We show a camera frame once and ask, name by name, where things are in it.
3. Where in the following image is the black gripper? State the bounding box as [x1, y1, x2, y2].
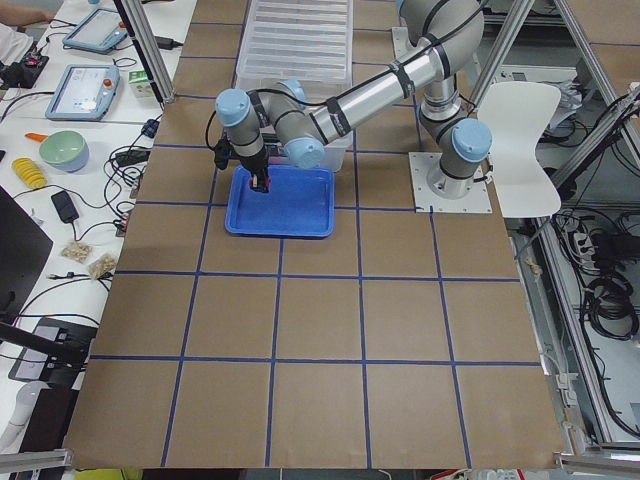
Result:
[240, 151, 270, 193]

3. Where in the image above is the red block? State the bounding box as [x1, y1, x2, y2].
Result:
[249, 177, 270, 193]

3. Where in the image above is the clear plastic box lid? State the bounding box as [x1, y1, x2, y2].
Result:
[235, 0, 353, 102]

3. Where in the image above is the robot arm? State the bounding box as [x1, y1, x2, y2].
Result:
[211, 0, 492, 199]

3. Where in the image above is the clear plastic storage box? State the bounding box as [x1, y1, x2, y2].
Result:
[265, 134, 353, 172]

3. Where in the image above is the blue plastic tray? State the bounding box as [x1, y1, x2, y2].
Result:
[225, 165, 335, 238]

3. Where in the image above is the green white carton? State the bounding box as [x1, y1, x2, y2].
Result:
[127, 70, 155, 98]

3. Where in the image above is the near teach pendant tablet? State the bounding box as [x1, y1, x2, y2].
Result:
[45, 64, 120, 121]

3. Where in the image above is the teach pendant tablet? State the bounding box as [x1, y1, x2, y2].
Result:
[45, 64, 120, 121]
[62, 8, 128, 54]

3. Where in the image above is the green bowl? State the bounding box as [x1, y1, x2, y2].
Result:
[39, 130, 89, 173]

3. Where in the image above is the black power adapter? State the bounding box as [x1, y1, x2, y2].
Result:
[51, 191, 79, 224]

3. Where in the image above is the far teach pendant tablet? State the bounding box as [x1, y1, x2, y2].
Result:
[62, 8, 128, 54]

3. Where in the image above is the orange toy carrot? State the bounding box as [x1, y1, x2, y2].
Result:
[25, 132, 47, 142]

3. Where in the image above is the yellow toy banana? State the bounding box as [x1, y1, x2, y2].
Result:
[11, 157, 47, 190]

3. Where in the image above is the white chair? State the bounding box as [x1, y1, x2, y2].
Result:
[478, 81, 561, 218]

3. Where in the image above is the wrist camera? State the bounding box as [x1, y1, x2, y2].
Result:
[214, 138, 234, 170]

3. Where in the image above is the aluminium frame post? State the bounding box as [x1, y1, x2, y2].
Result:
[114, 0, 175, 105]

